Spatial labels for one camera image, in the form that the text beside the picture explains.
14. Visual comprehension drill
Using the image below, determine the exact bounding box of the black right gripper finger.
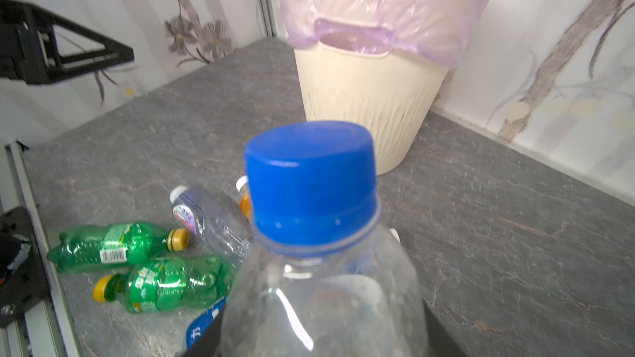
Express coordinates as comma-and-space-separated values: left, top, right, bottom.
1, 0, 134, 85

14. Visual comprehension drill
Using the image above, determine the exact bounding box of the green bottle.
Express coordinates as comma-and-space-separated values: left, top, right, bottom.
47, 221, 192, 274
94, 255, 236, 314

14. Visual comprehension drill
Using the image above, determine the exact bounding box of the clear bottle purple label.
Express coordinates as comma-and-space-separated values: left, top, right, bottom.
169, 185, 252, 269

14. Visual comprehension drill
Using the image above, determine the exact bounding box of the small clear bottle blue label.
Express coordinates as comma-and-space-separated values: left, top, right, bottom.
218, 121, 430, 356

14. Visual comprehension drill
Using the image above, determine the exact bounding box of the cream plastic waste bin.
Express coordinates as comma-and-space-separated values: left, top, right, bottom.
294, 43, 448, 175

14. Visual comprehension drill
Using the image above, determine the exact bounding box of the pink bin liner bag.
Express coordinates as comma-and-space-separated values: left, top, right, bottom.
279, 0, 489, 69

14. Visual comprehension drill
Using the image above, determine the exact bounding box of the orange red drink bottle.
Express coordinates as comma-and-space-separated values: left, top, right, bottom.
236, 175, 253, 221

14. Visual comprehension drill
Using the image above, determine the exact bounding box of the aluminium mounting rail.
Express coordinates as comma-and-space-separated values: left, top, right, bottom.
1, 141, 81, 356

